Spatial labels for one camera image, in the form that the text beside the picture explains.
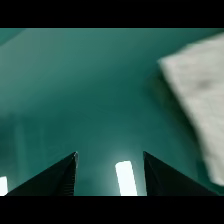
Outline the grey T-shirt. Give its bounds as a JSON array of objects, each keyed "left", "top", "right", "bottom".
[{"left": 157, "top": 33, "right": 224, "bottom": 187}]

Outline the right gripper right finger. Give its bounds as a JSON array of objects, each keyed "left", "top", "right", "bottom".
[{"left": 142, "top": 150, "right": 220, "bottom": 197}]

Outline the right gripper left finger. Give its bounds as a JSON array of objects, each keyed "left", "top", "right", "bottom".
[{"left": 5, "top": 151, "right": 80, "bottom": 197}]

